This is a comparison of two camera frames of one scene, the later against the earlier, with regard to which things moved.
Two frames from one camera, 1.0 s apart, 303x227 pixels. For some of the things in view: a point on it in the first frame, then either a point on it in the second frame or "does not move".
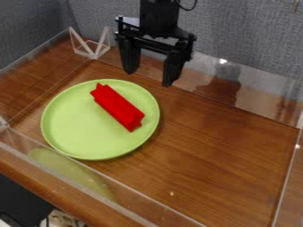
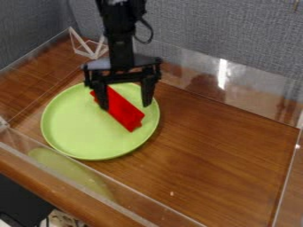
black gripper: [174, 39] → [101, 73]
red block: [121, 109] does not move
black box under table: [25, 207] does not move
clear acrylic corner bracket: [90, 48] does not move
